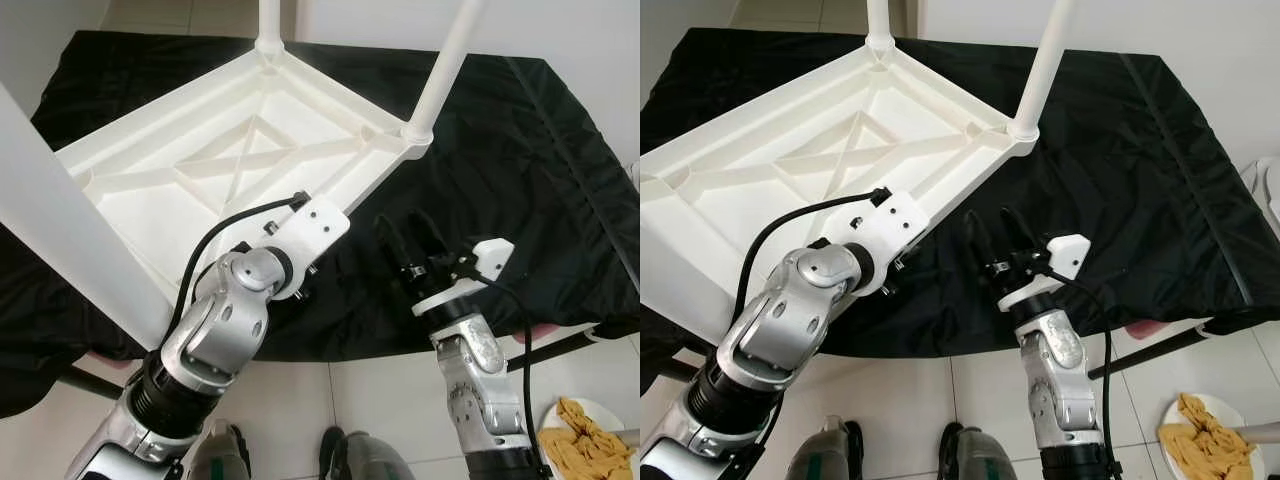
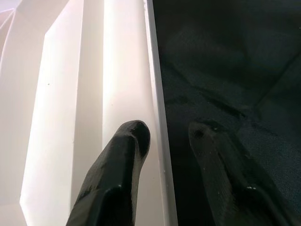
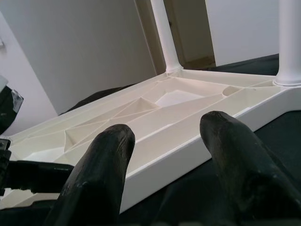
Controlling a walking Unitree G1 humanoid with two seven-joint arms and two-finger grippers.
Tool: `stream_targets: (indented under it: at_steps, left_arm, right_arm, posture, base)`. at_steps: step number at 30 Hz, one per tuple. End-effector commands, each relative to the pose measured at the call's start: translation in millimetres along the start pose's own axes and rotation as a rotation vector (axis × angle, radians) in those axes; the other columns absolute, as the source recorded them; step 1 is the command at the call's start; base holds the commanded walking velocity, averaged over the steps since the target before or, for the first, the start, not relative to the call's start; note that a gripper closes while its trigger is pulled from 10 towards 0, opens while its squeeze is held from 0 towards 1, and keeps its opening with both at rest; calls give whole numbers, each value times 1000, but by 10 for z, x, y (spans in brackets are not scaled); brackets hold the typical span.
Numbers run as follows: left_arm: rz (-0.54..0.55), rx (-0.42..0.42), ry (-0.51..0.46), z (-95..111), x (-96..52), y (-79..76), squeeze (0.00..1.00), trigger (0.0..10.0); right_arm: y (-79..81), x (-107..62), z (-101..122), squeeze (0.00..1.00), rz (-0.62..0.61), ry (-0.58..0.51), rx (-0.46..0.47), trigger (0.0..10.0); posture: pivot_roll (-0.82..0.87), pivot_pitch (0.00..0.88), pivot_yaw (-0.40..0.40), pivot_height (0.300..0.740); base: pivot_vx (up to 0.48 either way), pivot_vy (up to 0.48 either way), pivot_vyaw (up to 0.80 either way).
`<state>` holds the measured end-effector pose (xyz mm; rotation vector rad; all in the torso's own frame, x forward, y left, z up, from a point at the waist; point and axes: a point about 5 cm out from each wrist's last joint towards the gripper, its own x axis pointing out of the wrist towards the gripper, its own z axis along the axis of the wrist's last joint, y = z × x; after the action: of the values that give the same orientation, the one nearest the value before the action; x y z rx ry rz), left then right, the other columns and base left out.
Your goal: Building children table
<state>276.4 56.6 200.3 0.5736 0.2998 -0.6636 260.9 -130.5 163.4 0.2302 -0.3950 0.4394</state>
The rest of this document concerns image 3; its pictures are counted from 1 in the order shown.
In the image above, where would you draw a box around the beige door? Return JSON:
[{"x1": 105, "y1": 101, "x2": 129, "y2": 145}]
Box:
[{"x1": 164, "y1": 0, "x2": 216, "y2": 69}]

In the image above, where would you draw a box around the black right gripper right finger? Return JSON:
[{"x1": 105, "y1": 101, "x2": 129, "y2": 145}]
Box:
[{"x1": 199, "y1": 111, "x2": 301, "y2": 226}]

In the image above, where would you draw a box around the white plastic children table top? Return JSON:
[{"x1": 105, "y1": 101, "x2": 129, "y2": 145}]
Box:
[{"x1": 0, "y1": 70, "x2": 301, "y2": 212}]

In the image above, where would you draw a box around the white plastic table leg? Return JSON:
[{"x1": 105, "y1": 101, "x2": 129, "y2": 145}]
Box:
[
  {"x1": 273, "y1": 0, "x2": 301, "y2": 87},
  {"x1": 150, "y1": 0, "x2": 184, "y2": 73}
]

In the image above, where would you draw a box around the black tablecloth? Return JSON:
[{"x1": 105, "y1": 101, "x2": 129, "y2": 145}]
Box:
[{"x1": 0, "y1": 53, "x2": 301, "y2": 226}]

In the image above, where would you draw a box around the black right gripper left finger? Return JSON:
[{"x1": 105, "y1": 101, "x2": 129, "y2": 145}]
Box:
[{"x1": 44, "y1": 123, "x2": 136, "y2": 226}]

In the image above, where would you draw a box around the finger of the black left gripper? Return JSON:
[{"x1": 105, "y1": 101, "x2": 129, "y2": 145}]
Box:
[{"x1": 9, "y1": 159, "x2": 74, "y2": 192}]

